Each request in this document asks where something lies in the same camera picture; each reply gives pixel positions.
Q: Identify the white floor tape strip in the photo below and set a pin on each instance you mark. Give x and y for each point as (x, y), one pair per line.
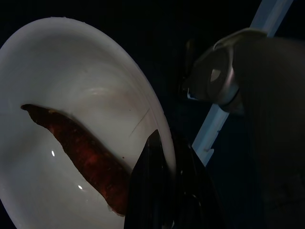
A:
(207, 133)

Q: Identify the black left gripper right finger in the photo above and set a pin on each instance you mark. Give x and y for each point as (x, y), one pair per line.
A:
(195, 202)

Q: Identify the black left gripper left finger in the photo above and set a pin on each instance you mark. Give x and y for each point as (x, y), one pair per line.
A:
(150, 190)

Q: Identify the white round plate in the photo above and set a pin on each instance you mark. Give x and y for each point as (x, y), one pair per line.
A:
(71, 83)

